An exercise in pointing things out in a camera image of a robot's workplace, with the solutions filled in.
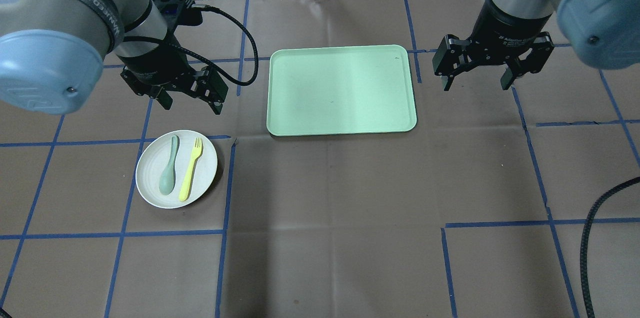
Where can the yellow plastic fork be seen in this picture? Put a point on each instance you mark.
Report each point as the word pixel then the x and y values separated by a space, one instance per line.
pixel 188 178

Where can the grey-green spoon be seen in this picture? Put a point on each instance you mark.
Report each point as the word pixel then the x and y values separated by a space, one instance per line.
pixel 167 179

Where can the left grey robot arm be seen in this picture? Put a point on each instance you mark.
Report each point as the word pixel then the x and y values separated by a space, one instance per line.
pixel 52 52

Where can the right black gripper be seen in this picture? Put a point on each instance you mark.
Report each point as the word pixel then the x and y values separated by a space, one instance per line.
pixel 505 30

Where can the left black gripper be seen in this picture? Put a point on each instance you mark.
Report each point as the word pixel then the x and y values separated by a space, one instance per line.
pixel 154 62

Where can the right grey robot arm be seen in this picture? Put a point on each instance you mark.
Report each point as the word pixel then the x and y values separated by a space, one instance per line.
pixel 603 34

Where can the light green tray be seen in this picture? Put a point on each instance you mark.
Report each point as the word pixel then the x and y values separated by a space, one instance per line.
pixel 340 90

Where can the white round plate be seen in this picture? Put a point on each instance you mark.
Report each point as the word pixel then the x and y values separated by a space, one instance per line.
pixel 154 159

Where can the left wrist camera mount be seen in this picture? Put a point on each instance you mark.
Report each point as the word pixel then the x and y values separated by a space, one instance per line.
pixel 179 13

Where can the brown paper table cover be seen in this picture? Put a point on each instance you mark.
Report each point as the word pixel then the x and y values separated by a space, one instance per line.
pixel 477 212

